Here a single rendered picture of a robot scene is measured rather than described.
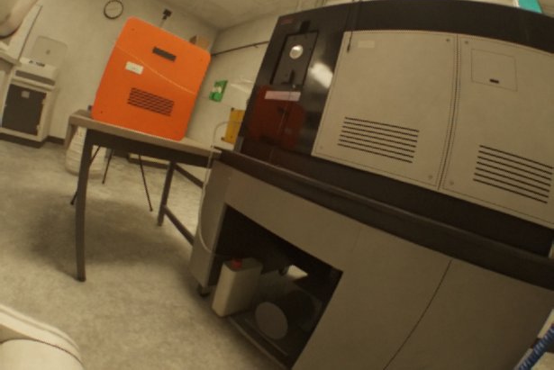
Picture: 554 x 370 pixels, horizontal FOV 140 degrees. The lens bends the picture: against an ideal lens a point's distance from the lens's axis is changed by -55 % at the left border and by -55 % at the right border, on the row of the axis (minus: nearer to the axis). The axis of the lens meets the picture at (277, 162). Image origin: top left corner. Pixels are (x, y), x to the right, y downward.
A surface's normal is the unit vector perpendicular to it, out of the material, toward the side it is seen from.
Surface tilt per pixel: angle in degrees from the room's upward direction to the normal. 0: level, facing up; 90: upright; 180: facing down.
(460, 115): 90
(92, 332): 0
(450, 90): 90
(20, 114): 90
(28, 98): 90
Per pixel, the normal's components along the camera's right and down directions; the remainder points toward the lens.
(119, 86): 0.71, 0.24
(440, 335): -0.64, -0.17
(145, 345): 0.29, -0.96
